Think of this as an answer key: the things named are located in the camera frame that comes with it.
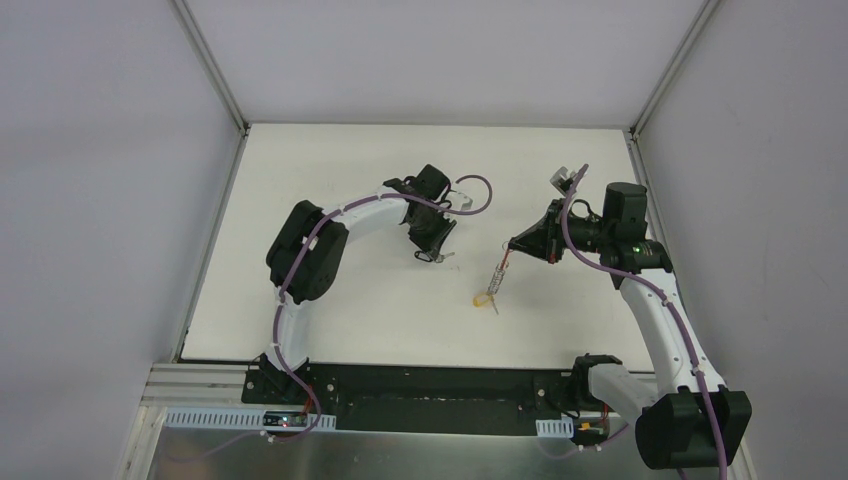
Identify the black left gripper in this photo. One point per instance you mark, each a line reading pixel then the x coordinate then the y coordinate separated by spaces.
pixel 433 234

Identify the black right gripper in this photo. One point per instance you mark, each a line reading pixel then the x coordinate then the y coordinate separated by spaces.
pixel 552 233

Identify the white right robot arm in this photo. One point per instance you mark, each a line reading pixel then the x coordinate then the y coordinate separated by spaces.
pixel 691 418

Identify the red-handled metal key holder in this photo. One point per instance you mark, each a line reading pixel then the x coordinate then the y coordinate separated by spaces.
pixel 499 272

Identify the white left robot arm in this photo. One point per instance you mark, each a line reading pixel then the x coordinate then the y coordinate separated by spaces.
pixel 305 257

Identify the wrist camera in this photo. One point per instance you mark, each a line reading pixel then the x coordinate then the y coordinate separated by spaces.
pixel 456 200
pixel 564 177

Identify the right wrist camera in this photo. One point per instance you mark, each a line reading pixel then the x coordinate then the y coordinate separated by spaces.
pixel 564 177

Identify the yellow key tag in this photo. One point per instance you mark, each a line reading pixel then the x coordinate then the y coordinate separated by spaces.
pixel 482 300

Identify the aluminium frame rail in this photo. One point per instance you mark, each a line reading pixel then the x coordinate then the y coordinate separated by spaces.
pixel 187 384

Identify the white cable duct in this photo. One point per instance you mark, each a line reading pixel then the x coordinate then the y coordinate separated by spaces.
pixel 247 419

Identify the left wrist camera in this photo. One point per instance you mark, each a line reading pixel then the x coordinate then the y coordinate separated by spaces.
pixel 456 200

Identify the black key tag with key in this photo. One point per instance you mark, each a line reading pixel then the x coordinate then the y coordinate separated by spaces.
pixel 432 257

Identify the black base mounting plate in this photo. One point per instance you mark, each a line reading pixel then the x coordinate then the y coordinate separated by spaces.
pixel 441 400

